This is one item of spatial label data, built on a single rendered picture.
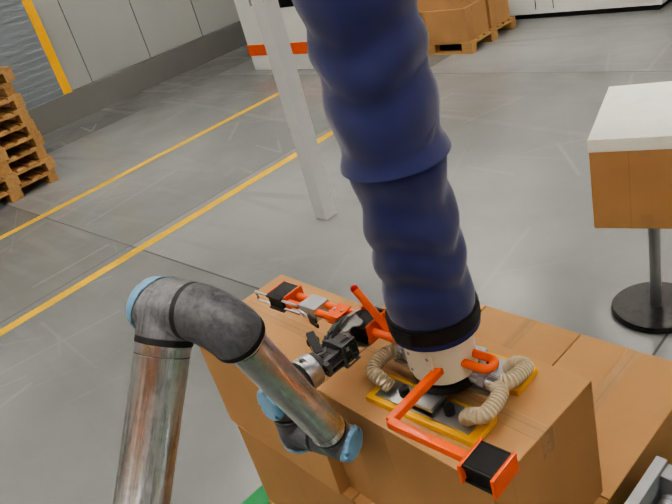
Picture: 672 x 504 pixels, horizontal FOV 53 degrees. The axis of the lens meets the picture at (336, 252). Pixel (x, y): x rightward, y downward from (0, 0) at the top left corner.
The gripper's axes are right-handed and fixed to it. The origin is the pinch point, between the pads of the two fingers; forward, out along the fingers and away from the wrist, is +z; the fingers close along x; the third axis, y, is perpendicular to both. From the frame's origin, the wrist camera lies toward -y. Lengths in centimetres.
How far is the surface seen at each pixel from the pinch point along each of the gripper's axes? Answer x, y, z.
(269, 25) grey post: 35, -241, 176
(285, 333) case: -12.9, -33.8, -4.8
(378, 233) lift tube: 40.0, 28.1, -10.2
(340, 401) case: -12.8, 5.0, -17.7
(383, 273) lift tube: 29.0, 25.9, -9.8
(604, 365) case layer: -53, 33, 67
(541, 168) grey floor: -109, -133, 293
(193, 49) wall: -82, -914, 504
